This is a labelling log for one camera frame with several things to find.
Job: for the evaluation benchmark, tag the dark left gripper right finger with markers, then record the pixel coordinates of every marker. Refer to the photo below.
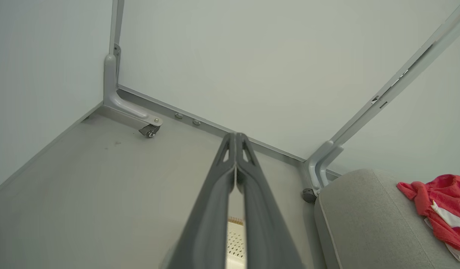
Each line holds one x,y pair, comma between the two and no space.
263,231

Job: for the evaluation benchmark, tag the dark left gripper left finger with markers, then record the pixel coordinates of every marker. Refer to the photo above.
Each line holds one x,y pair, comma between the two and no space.
207,231

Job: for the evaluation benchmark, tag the grey fabric sofa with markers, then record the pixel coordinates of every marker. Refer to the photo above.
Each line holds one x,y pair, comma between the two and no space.
364,224

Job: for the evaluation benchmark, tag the white perforated laundry basket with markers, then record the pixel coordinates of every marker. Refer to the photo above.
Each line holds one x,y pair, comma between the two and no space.
236,243

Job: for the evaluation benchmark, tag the red basketball jersey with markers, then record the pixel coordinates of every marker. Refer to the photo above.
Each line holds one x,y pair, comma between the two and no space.
446,194

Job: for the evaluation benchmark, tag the black caster wheel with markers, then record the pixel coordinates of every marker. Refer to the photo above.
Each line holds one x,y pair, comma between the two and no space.
149,131
309,195

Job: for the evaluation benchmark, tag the grey partition frame leg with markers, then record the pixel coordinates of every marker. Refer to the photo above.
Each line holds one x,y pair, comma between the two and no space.
313,168
112,93
323,168

